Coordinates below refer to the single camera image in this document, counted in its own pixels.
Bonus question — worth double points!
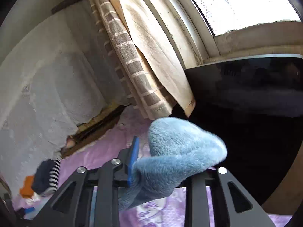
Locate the blue fleece baby garment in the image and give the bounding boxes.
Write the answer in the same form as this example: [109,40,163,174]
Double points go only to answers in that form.
[118,117,227,211]

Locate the white folded garment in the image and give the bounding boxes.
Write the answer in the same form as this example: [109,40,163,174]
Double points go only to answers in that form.
[25,187,56,206]

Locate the orange folded garment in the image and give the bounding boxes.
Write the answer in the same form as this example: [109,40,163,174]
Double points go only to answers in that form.
[20,175,34,199]

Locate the navy striped folded garment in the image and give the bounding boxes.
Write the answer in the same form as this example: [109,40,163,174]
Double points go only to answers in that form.
[31,158,61,196]

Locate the woven straw mat stack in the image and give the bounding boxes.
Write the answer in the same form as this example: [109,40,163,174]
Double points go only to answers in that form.
[61,102,126,158]

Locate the pink purple floral bedspread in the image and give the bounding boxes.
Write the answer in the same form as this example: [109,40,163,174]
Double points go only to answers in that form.
[10,104,293,227]

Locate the black glossy furniture panel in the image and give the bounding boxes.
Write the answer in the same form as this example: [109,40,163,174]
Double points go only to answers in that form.
[185,54,302,204]

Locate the white lace cover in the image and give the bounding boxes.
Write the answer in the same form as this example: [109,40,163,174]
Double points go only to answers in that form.
[1,1,127,195]

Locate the brown checked curtain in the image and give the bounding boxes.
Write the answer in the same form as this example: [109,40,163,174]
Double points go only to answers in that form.
[88,0,196,120]

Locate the window with frame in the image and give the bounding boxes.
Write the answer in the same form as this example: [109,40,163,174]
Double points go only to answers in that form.
[144,0,302,63]

